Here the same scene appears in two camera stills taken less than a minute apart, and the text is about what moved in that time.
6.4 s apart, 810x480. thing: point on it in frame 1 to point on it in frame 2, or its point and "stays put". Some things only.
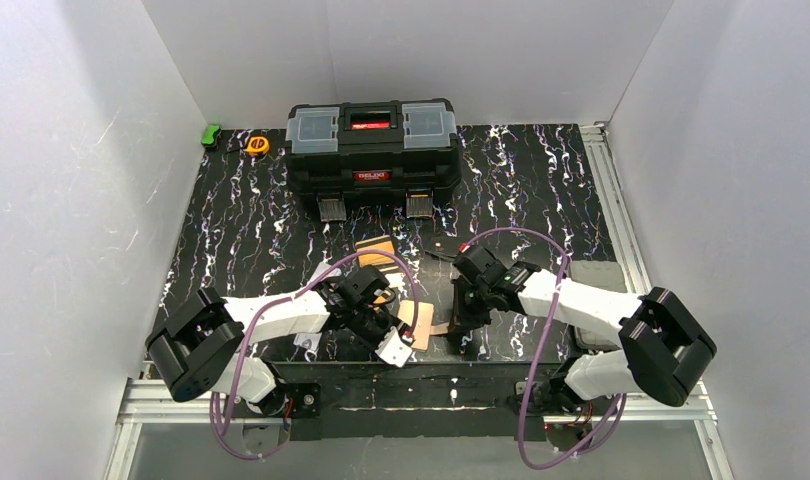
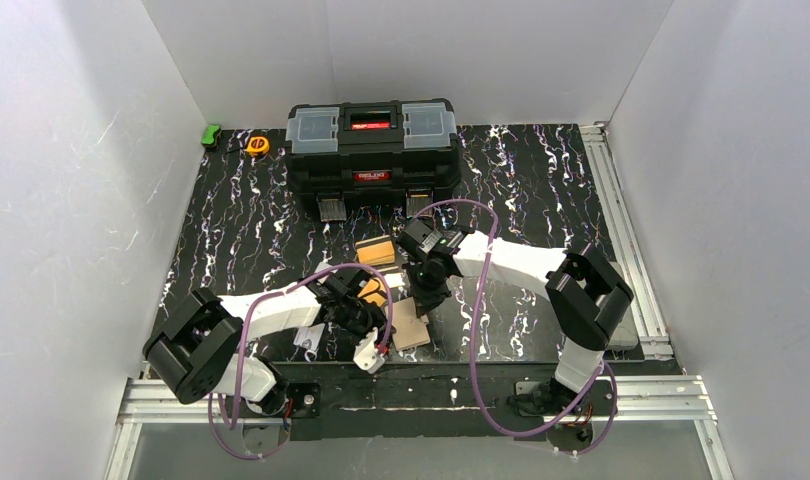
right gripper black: x=463 y=314 to x=429 y=285
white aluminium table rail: x=616 y=207 stays put
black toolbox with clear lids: x=372 y=152 stays put
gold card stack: x=383 y=243 stays put
